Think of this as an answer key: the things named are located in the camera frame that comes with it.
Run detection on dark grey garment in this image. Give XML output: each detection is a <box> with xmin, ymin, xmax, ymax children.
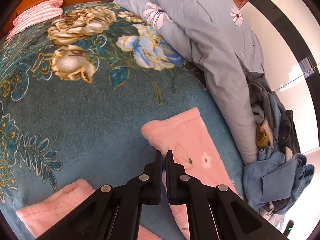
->
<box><xmin>245</xmin><ymin>71</ymin><xmax>278</xmax><ymax>120</ymax></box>

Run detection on grey-blue floral quilt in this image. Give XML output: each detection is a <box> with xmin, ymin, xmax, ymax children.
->
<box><xmin>112</xmin><ymin>0</ymin><xmax>265</xmax><ymax>165</ymax></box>

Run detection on white wardrobe with black stripe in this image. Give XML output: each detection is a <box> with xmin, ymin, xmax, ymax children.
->
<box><xmin>239</xmin><ymin>0</ymin><xmax>320</xmax><ymax>240</ymax></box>

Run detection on blue fleece pants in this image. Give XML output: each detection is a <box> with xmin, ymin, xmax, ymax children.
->
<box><xmin>275</xmin><ymin>152</ymin><xmax>316</xmax><ymax>214</ymax></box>

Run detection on cream knit garment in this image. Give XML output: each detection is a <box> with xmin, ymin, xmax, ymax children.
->
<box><xmin>261</xmin><ymin>119</ymin><xmax>277</xmax><ymax>147</ymax></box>

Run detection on pink zigzag towel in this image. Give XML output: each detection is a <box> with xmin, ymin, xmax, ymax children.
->
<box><xmin>6</xmin><ymin>0</ymin><xmax>64</xmax><ymax>39</ymax></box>

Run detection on pink fleece pants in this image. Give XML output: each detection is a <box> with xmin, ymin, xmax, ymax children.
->
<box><xmin>16</xmin><ymin>107</ymin><xmax>244</xmax><ymax>240</ymax></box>

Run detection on pile of blue grey clothes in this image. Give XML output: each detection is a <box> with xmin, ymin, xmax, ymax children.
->
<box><xmin>243</xmin><ymin>97</ymin><xmax>300</xmax><ymax>210</ymax></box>

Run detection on mustard knit garment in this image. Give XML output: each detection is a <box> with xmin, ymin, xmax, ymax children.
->
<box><xmin>255</xmin><ymin>124</ymin><xmax>272</xmax><ymax>148</ymax></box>

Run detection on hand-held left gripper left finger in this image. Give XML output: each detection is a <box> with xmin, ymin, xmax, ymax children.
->
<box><xmin>35</xmin><ymin>150</ymin><xmax>164</xmax><ymax>240</ymax></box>

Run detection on teal floral blanket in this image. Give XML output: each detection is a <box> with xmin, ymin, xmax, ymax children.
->
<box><xmin>0</xmin><ymin>1</ymin><xmax>247</xmax><ymax>240</ymax></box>

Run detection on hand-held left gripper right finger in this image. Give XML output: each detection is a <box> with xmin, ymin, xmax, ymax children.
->
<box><xmin>165</xmin><ymin>150</ymin><xmax>290</xmax><ymax>240</ymax></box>

